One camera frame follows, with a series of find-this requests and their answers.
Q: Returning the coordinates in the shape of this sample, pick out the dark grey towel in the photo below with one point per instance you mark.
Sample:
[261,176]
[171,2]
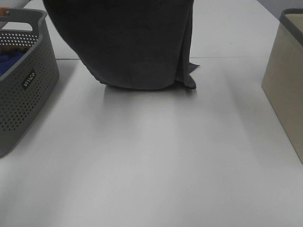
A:
[134,44]

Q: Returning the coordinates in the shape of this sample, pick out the grey perforated plastic basket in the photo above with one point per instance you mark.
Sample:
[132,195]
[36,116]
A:
[26,86]

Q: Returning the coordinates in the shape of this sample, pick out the beige fabric storage bin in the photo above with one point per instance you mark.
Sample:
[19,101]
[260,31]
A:
[283,78]

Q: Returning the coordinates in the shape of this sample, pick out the blue cloth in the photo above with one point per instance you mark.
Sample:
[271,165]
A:
[8,59]

